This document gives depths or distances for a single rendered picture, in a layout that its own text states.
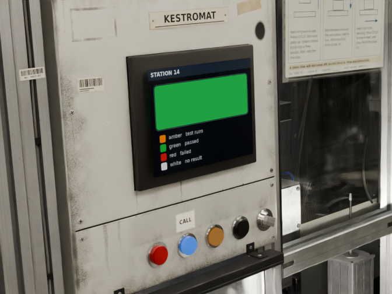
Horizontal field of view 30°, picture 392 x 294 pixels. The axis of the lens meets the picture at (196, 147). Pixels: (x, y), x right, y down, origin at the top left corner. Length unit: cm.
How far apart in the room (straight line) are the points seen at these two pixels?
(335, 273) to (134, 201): 89
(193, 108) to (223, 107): 6
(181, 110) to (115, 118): 11
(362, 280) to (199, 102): 90
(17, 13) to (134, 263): 41
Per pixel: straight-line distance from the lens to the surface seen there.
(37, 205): 103
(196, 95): 113
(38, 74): 101
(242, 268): 123
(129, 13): 107
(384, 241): 169
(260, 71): 125
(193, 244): 119
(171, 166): 111
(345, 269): 187
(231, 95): 118
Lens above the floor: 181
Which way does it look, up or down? 11 degrees down
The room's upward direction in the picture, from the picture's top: 3 degrees counter-clockwise
